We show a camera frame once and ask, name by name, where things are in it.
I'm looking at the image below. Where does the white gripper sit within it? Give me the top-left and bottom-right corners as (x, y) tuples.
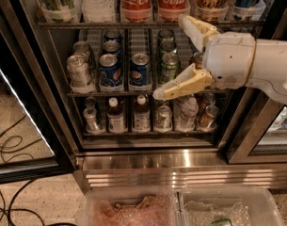
(152, 14), (256, 101)

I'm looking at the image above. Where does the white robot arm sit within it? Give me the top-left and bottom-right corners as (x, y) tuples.
(153, 14), (287, 105)

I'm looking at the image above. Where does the rear green can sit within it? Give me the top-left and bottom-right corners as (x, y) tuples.
(157, 29), (175, 44)

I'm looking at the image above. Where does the left Coca-Cola can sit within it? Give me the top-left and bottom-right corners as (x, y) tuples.
(121, 0), (151, 23)

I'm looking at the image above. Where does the right Pepsi can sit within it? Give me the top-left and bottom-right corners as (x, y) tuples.
(130, 53), (151, 87)

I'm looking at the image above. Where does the bottom gold can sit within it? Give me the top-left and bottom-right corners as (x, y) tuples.
(199, 105), (219, 128)

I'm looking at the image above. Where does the left tea bottle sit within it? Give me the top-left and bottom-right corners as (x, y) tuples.
(107, 97), (126, 134)

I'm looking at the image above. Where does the gold orange can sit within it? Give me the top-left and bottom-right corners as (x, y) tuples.
(190, 52), (203, 70)

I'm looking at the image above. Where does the left clear plastic bin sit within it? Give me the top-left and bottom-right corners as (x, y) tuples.
(81, 186), (182, 226)

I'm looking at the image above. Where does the coca-cola can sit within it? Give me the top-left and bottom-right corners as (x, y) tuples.
(121, 0), (151, 23)
(157, 0), (186, 22)

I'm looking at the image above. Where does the right Coca-Cola can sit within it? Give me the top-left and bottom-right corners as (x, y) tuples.
(157, 0), (186, 22)

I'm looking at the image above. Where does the green can in bin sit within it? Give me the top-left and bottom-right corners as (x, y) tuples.
(210, 218), (232, 226)

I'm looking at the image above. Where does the slim silver can bottom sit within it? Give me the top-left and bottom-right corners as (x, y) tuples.
(83, 106), (102, 132)

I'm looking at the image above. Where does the middle green can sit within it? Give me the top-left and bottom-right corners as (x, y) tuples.
(159, 40), (178, 57)

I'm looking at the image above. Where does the tea bottle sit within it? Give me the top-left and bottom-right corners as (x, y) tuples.
(134, 95), (151, 133)
(107, 97), (126, 134)

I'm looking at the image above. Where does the clear ribbed water bottle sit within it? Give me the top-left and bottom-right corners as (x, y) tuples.
(81, 0), (116, 23)

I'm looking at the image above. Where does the bottom green white can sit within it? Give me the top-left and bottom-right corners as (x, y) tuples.
(154, 105), (172, 132)

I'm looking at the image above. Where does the right clear plastic bin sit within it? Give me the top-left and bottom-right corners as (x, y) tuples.
(179, 186), (285, 226)

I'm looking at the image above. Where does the front silver can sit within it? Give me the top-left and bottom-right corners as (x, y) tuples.
(67, 55), (94, 93)

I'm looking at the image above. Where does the rear left Pepsi can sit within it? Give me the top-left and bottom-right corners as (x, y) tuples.
(104, 29), (122, 43)

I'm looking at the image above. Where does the middle left Pepsi can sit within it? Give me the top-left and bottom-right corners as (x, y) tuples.
(103, 40), (121, 57)

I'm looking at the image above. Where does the small water bottle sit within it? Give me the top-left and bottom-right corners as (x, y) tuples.
(175, 97), (199, 133)

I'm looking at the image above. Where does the front left Pepsi can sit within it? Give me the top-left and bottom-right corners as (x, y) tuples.
(99, 54), (122, 87)

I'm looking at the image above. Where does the right tea bottle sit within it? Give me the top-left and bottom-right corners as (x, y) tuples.
(134, 95), (151, 133)

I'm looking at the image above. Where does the front green can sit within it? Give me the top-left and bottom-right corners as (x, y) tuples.
(158, 53), (181, 85)

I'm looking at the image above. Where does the clear plastic bin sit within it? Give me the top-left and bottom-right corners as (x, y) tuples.
(81, 186), (182, 226)
(179, 186), (285, 226)

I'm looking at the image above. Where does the right glass fridge door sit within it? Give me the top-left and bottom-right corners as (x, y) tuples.
(227, 89), (287, 164)

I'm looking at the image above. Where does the rear silver can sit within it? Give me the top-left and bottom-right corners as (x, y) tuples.
(73, 40), (94, 66)

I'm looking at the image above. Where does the pepsi can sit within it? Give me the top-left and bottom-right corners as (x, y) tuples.
(99, 54), (122, 87)
(130, 53), (151, 87)
(104, 29), (122, 43)
(103, 40), (121, 57)

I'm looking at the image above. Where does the open glass fridge door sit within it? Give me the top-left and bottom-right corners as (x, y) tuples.
(0, 0), (75, 184)

